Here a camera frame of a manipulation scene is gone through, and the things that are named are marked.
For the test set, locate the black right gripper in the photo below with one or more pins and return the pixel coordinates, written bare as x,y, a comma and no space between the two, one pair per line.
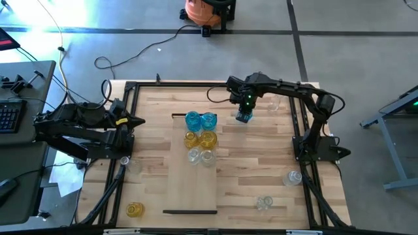
245,91

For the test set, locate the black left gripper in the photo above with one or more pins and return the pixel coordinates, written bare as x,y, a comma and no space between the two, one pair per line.
117,122

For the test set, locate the blue urn-shaped glass vase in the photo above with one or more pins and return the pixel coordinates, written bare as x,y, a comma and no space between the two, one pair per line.
251,115

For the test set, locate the tall clear glass carafe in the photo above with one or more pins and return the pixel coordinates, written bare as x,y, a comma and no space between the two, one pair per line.
275,102

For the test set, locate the blue round glass vase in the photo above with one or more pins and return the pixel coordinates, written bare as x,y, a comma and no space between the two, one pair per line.
209,121

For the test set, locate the blue glass bottle vase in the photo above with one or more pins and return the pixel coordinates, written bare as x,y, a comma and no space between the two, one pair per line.
193,121

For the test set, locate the narrow yellow glass vase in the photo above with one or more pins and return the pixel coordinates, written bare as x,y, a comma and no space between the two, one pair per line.
191,139

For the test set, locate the wide yellow glass vase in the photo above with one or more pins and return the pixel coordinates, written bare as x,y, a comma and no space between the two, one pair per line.
208,139

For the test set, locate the small clear glass vase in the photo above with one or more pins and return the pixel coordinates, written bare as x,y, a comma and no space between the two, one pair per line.
195,155
134,166
265,203
292,179

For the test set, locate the clear ribbed glass jar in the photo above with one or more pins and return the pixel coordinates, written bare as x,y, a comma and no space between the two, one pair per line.
208,157

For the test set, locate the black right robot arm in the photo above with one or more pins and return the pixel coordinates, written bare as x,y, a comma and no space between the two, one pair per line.
287,88

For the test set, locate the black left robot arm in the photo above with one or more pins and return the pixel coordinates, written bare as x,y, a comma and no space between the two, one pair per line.
85,135

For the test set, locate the black power adapter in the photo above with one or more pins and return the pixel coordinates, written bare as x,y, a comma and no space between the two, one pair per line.
206,31

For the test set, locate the black metal stand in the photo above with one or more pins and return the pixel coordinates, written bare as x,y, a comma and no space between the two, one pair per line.
224,19

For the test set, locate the white paper sheet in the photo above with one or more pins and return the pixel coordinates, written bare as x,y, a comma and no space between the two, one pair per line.
65,178

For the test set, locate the orange shop vacuum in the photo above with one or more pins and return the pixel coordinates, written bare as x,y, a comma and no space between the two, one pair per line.
200,13

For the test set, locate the dark grey desk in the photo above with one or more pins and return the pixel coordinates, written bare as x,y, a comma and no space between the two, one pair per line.
32,81
19,163

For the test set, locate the black keyboard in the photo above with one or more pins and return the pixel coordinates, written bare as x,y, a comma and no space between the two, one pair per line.
11,115

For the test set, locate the black desk clamp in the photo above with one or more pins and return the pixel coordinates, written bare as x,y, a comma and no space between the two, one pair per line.
16,85

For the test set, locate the black computer mouse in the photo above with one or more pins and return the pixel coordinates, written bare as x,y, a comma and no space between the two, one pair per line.
7,187

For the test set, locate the black device red display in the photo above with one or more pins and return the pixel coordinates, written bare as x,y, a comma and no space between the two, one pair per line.
6,40

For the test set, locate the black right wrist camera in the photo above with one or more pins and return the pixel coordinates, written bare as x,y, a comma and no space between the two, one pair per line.
243,118

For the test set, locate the grey metal table frame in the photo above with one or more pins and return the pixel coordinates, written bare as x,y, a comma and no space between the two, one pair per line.
389,145

